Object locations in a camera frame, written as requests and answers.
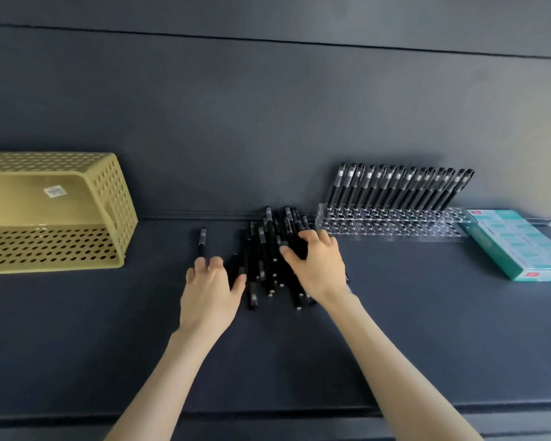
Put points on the person's right hand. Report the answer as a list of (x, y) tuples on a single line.
[(321, 270)]

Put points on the person's left forearm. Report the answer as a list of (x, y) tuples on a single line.
[(163, 390)]

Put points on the row of upright black pens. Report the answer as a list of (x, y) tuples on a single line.
[(395, 190)]

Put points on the teal cardboard box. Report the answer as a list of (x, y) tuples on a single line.
[(516, 245)]

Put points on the person's left middle finger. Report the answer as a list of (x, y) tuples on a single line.
[(202, 265)]

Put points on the person's right thumb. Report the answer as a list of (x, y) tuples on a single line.
[(290, 259)]

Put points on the person's left thumb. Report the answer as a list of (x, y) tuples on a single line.
[(238, 285)]

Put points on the yellow perforated plastic basket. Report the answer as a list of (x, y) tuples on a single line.
[(50, 211)]

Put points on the clear acrylic pen rack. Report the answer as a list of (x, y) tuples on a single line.
[(390, 225)]

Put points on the pile of black pens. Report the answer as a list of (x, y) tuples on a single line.
[(266, 254)]

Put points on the person's right middle finger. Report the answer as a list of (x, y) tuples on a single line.
[(323, 241)]

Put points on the person's left hand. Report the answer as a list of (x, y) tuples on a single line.
[(209, 300)]

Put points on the single black gel pen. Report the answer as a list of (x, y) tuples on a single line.
[(202, 241)]

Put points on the person's right forearm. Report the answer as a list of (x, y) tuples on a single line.
[(395, 376)]

